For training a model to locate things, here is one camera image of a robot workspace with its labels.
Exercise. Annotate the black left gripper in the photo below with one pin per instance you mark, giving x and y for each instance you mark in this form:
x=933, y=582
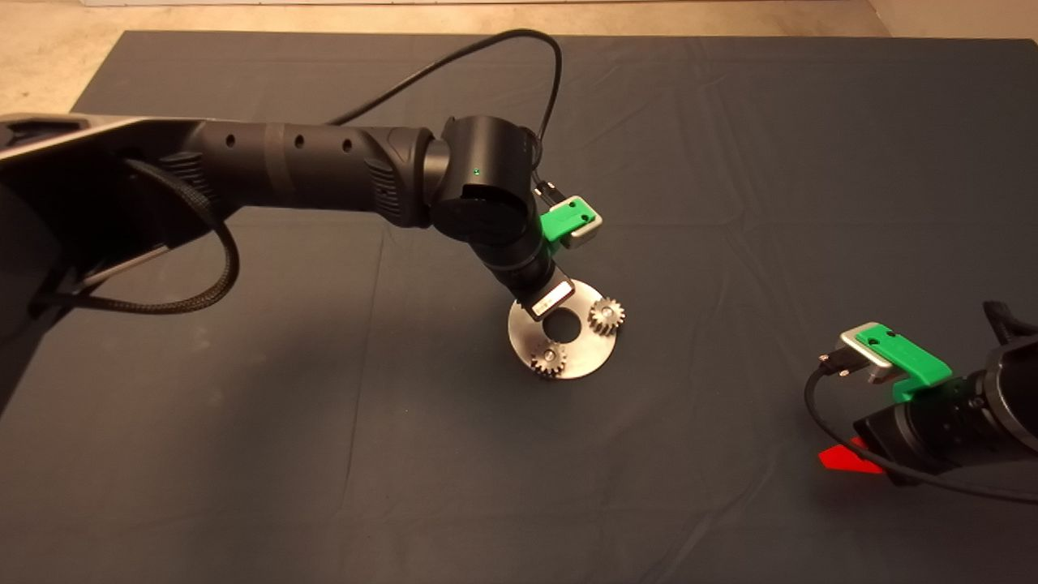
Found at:
x=539, y=292

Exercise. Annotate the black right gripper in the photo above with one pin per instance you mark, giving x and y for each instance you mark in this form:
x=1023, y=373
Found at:
x=924, y=430

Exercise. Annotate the small steel planetary gear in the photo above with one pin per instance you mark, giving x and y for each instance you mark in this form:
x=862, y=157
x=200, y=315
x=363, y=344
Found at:
x=542, y=362
x=602, y=316

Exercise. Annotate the round metal carrier plate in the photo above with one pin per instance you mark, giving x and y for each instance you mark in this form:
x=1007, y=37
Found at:
x=584, y=357

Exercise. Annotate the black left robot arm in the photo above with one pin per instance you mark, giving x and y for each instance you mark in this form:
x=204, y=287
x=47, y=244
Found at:
x=324, y=162

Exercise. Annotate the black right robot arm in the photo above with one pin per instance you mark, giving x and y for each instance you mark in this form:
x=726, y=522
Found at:
x=1018, y=397

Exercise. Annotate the dark grey table cloth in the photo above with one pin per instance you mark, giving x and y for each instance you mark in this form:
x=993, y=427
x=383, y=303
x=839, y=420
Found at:
x=730, y=162

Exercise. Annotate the green left camera mount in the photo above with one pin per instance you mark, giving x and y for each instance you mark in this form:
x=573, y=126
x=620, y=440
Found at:
x=564, y=221

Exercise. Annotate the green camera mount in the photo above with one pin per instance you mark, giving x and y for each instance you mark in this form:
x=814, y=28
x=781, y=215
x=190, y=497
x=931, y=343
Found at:
x=564, y=221
x=912, y=357

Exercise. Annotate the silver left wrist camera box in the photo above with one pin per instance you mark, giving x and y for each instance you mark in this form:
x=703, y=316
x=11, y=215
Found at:
x=588, y=231

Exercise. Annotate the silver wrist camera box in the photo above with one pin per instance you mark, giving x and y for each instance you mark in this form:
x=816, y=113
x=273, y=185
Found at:
x=864, y=350
x=588, y=231

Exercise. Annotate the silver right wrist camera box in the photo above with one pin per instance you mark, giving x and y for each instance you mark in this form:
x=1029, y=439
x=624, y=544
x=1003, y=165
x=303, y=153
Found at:
x=864, y=350

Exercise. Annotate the green right camera mount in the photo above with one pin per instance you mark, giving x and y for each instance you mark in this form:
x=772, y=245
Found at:
x=912, y=357

